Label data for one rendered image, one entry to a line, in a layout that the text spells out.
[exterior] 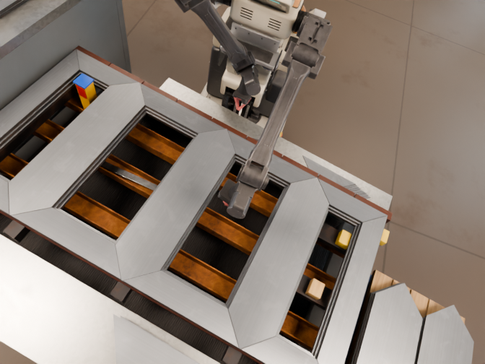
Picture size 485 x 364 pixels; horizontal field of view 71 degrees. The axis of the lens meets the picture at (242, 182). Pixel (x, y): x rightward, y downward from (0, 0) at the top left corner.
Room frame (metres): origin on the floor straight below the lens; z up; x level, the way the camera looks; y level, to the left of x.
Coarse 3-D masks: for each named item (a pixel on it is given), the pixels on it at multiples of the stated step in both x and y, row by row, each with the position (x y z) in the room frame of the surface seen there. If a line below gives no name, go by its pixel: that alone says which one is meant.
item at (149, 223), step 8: (136, 216) 0.38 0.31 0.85; (144, 216) 0.39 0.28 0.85; (152, 216) 0.40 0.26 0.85; (136, 224) 0.35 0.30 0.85; (144, 224) 0.37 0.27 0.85; (152, 224) 0.38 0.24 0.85; (160, 224) 0.39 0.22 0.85; (168, 224) 0.40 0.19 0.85; (144, 232) 0.34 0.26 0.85; (152, 232) 0.35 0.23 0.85; (160, 232) 0.36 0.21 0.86; (168, 232) 0.37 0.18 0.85; (176, 232) 0.38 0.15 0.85; (184, 232) 0.39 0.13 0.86; (160, 240) 0.33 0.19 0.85; (168, 240) 0.34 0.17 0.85; (176, 240) 0.35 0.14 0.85
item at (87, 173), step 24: (48, 96) 0.71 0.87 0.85; (24, 120) 0.58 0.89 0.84; (168, 120) 0.83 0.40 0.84; (0, 144) 0.45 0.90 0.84; (96, 168) 0.51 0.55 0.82; (72, 192) 0.38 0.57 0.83; (72, 216) 0.30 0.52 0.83; (336, 216) 0.71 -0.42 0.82; (384, 216) 0.78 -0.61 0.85; (168, 264) 0.27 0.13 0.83; (336, 288) 0.42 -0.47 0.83; (216, 336) 0.11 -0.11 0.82
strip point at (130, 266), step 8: (120, 248) 0.25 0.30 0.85; (120, 256) 0.23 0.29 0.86; (128, 256) 0.24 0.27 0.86; (136, 256) 0.25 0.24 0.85; (120, 264) 0.21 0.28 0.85; (128, 264) 0.22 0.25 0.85; (136, 264) 0.23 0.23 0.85; (144, 264) 0.23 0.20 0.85; (120, 272) 0.18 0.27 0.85; (128, 272) 0.19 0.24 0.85; (136, 272) 0.20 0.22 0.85; (144, 272) 0.21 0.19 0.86
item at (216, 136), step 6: (204, 132) 0.84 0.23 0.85; (210, 132) 0.85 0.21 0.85; (216, 132) 0.86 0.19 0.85; (210, 138) 0.82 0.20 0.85; (216, 138) 0.83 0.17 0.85; (222, 138) 0.84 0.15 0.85; (228, 138) 0.85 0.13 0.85; (222, 144) 0.81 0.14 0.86; (228, 144) 0.82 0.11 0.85; (234, 150) 0.81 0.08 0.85
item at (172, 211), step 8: (152, 200) 0.46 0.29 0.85; (160, 200) 0.47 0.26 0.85; (168, 200) 0.49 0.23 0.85; (144, 208) 0.42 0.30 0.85; (152, 208) 0.43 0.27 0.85; (160, 208) 0.44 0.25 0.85; (168, 208) 0.46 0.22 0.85; (176, 208) 0.47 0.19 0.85; (184, 208) 0.48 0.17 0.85; (160, 216) 0.42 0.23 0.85; (168, 216) 0.43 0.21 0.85; (176, 216) 0.44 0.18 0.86; (184, 216) 0.45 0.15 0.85; (192, 216) 0.46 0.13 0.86; (176, 224) 0.41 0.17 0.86; (184, 224) 0.42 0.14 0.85
